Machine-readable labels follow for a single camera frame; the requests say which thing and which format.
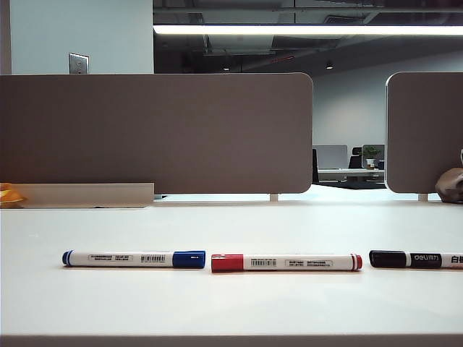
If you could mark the red whiteboard marker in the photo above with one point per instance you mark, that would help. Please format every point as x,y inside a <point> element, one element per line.
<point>289,263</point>

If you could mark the blue whiteboard marker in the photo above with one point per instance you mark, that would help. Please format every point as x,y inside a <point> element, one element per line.
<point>108,258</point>

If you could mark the black whiteboard marker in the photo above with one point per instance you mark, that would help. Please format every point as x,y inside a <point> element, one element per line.
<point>387,259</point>

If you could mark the brown desk divider panel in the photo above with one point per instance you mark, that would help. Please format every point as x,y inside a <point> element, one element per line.
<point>423,133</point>
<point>181,133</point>

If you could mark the grey desk partition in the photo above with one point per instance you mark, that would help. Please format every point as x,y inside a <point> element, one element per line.
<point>382,157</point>
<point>331,157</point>

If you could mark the white office desk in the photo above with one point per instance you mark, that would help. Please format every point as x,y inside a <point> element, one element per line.
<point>347,174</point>

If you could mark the black office chair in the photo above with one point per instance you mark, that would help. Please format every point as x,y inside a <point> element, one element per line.
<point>355,159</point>

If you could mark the red lit ceiling sign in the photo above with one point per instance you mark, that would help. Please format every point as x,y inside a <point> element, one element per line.
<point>283,59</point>

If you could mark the small potted green plant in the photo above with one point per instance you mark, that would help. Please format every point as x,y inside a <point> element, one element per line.
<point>370,153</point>

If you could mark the black pendant ceiling lamp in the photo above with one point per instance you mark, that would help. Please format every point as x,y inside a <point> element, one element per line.
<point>329,66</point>

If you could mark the brown lumpy object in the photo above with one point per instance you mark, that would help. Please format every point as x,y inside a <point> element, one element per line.
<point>450,186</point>

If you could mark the orange yellow object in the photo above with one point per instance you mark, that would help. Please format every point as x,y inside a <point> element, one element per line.
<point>11,197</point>

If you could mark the metal wall plate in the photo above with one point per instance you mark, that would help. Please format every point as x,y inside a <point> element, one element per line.
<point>79,63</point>

